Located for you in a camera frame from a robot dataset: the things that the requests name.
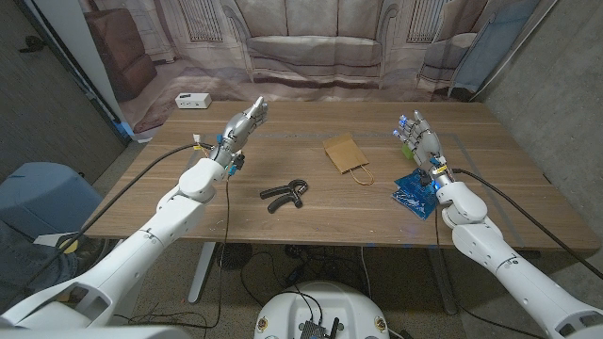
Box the printed sofa room backdrop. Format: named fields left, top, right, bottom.
left=77, top=0, right=560, bottom=142

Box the black grip strengthener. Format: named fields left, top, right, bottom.
left=259, top=179, right=310, bottom=215

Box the thin black left wrist cable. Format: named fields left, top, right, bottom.
left=112, top=174, right=232, bottom=330

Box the person in blue jeans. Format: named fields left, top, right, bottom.
left=0, top=220, right=79, bottom=312

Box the white board with yellow pads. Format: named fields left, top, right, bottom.
left=32, top=233, right=89, bottom=255

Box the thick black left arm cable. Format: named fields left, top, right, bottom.
left=13, top=143, right=216, bottom=302

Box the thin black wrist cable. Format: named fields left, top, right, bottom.
left=112, top=174, right=232, bottom=330
left=432, top=204, right=547, bottom=339

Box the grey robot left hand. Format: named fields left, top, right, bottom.
left=208, top=96, right=269, bottom=178

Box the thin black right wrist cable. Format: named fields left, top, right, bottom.
left=432, top=204, right=547, bottom=339

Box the grey table leg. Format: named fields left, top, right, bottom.
left=426, top=248, right=459, bottom=315

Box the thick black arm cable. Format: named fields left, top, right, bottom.
left=13, top=143, right=216, bottom=302
left=451, top=168, right=603, bottom=279

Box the blue-grey plastic bin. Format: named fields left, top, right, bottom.
left=0, top=162, right=104, bottom=239

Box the round black floor fan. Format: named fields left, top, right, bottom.
left=216, top=242, right=253, bottom=272

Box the small white box device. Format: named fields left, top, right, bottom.
left=174, top=92, right=213, bottom=110

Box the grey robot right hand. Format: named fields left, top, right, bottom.
left=392, top=110, right=453, bottom=187

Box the white robot torso dome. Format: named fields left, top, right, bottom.
left=253, top=281, right=391, bottom=339

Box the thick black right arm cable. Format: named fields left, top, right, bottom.
left=451, top=168, right=603, bottom=279

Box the white table leg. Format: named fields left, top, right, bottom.
left=187, top=242, right=218, bottom=305

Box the brown paper bag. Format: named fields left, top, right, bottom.
left=322, top=132, right=376, bottom=186

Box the black door handle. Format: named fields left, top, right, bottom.
left=18, top=35, right=47, bottom=54

